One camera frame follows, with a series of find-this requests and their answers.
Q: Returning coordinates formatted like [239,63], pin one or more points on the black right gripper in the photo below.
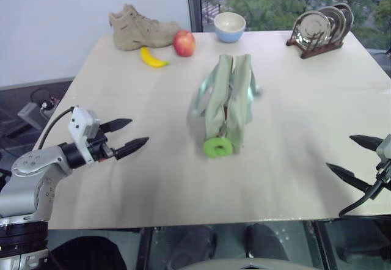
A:
[385,175]

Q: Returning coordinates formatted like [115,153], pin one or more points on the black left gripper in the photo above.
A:
[99,148]

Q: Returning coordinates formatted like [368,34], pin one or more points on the light green fabric bag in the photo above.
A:
[236,99]

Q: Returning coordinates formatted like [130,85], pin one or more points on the yellow banana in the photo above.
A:
[150,60]

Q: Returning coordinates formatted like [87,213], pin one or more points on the grey electronics box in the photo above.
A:
[30,112]

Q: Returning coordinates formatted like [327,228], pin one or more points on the beige high-top boot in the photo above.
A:
[137,31]

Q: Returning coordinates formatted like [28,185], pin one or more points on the red apple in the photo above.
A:
[184,43]

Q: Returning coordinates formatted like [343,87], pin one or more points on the dark wooden plate rack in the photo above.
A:
[320,50]

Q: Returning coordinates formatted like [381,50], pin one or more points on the dark rounded shape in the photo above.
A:
[88,253]

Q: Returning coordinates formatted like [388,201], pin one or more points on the shiny metal plate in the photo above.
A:
[311,28]
[337,22]
[349,16]

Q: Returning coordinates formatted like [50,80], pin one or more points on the blue and cream bowl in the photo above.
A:
[229,31]

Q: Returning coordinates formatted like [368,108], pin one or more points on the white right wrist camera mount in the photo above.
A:
[385,148]

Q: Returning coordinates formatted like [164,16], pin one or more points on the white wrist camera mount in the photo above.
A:
[385,148]
[82,121]

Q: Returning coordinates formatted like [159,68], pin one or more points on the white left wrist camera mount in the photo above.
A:
[82,121]

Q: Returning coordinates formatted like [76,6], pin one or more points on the grey window frame post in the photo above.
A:
[193,4]

